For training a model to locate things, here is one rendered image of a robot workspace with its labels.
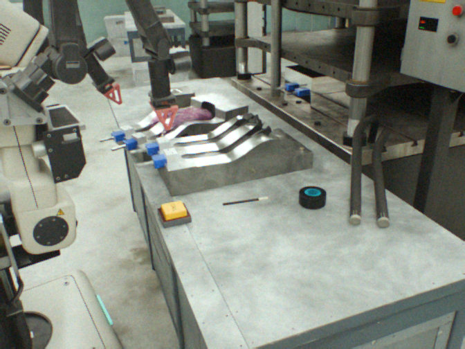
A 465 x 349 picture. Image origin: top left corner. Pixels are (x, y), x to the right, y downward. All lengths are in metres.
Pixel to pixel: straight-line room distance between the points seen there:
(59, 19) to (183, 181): 0.56
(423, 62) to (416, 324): 0.85
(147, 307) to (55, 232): 0.84
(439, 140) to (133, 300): 1.51
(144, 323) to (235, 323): 1.20
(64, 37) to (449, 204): 1.73
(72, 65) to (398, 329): 0.99
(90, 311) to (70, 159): 0.68
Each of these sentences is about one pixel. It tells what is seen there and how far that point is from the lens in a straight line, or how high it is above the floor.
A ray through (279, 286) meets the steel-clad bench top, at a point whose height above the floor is 0.80.
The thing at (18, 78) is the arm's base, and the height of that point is 1.22.
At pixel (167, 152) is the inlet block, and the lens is 1.36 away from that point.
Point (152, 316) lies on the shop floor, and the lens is 2.09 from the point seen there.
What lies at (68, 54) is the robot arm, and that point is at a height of 1.27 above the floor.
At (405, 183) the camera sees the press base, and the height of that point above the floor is 0.60.
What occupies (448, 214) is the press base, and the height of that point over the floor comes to 0.38.
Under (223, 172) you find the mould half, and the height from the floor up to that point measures 0.85.
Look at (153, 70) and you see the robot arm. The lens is 1.26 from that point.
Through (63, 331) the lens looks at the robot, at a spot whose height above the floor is 0.28.
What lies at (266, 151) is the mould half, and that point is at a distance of 1.38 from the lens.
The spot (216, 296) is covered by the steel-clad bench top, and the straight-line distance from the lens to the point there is 0.96.
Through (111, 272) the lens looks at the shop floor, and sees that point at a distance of 2.39.
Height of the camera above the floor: 1.45
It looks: 26 degrees down
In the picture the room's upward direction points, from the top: 2 degrees counter-clockwise
